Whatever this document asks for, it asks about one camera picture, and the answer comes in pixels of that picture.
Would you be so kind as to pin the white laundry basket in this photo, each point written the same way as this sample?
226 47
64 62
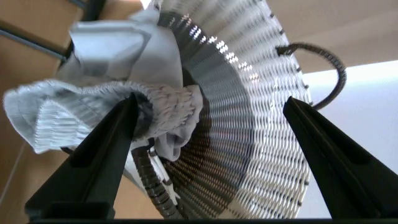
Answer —
255 140

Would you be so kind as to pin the black clothes rack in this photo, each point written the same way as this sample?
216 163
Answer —
93 9

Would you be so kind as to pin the beige curtain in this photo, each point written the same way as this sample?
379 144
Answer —
342 25

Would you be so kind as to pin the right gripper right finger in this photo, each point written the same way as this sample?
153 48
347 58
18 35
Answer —
348 174

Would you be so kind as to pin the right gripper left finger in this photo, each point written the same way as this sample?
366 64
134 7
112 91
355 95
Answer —
87 174

